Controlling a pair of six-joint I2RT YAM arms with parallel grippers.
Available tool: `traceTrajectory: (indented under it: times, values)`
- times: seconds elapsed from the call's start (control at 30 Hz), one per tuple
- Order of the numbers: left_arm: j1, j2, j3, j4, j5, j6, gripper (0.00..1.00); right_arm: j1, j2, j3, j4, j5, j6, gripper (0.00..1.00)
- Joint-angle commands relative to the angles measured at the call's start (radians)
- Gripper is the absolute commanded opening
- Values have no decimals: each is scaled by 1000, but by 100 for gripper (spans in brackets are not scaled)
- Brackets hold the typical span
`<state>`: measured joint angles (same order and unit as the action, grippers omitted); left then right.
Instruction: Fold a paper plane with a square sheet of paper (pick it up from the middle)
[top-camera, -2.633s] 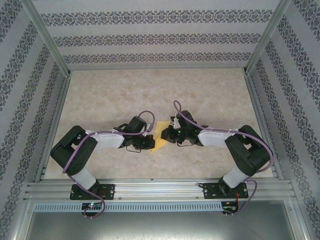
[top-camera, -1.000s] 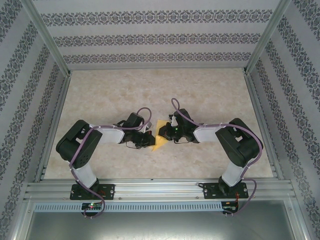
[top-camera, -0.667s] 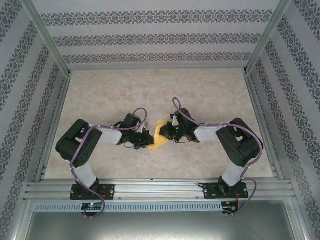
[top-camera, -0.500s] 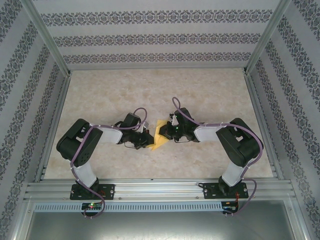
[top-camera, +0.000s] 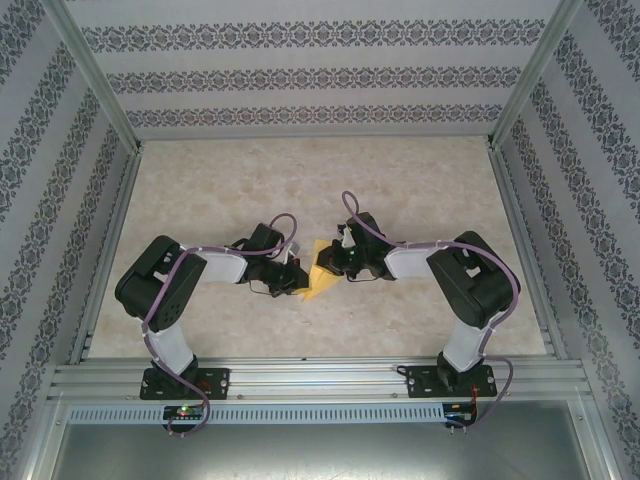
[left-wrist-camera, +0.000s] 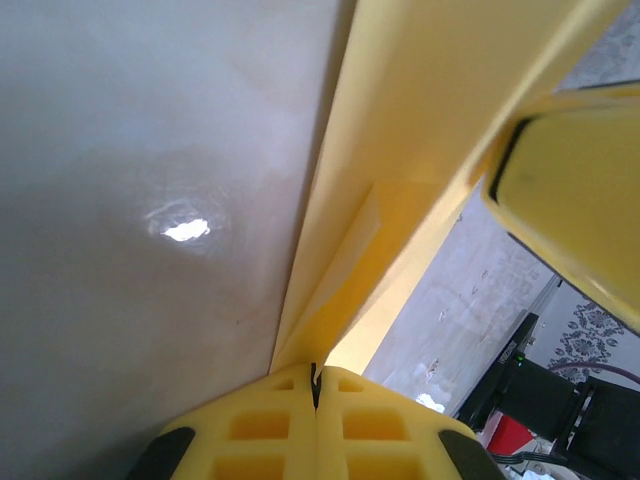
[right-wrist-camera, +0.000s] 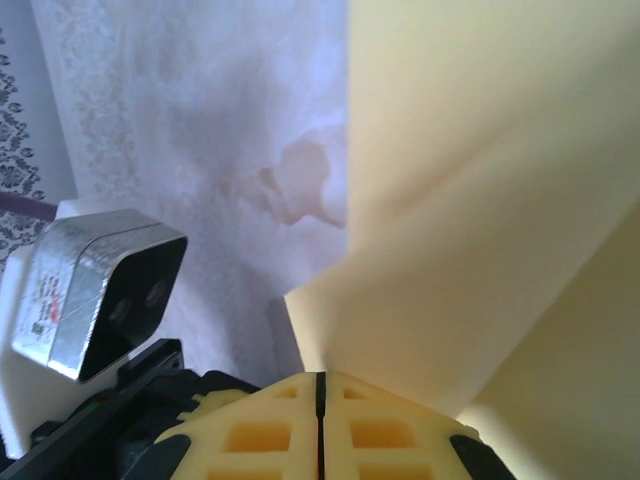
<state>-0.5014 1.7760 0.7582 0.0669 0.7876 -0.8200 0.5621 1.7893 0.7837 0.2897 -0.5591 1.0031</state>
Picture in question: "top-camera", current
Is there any yellow cloth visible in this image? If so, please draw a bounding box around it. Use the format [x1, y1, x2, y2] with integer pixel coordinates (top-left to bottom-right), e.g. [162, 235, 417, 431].
[298, 238, 345, 303]

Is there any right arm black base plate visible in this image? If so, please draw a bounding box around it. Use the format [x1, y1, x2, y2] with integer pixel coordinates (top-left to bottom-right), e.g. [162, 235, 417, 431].
[405, 364, 498, 400]

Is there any slotted grey cable duct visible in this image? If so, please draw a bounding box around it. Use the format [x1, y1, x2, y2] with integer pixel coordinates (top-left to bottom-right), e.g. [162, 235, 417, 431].
[67, 403, 446, 425]

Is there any aluminium side rail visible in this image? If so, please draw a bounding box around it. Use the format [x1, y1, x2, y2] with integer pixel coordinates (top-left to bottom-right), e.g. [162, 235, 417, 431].
[487, 144, 569, 361]
[67, 147, 146, 364]

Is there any aluminium frame post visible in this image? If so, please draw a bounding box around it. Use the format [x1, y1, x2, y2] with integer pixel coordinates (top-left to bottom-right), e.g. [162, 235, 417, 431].
[47, 0, 144, 156]
[487, 0, 586, 149]

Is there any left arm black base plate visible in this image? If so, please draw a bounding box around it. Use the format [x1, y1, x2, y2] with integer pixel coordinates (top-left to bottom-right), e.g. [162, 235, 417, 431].
[139, 367, 231, 401]

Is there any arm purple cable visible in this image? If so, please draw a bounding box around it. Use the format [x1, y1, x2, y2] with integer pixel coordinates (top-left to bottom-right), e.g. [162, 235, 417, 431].
[341, 190, 517, 436]
[141, 213, 301, 440]

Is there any grey metal panel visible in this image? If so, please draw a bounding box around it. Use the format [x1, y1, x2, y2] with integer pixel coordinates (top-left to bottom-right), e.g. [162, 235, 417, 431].
[47, 421, 596, 480]

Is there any long aluminium mounting rail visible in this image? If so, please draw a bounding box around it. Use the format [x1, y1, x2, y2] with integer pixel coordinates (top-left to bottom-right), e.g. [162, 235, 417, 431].
[47, 355, 594, 401]

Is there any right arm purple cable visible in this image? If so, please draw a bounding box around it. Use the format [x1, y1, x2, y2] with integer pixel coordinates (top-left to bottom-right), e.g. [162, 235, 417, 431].
[341, 190, 517, 436]

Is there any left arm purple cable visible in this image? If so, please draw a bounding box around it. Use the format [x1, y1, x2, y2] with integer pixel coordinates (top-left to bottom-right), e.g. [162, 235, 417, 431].
[141, 213, 301, 440]

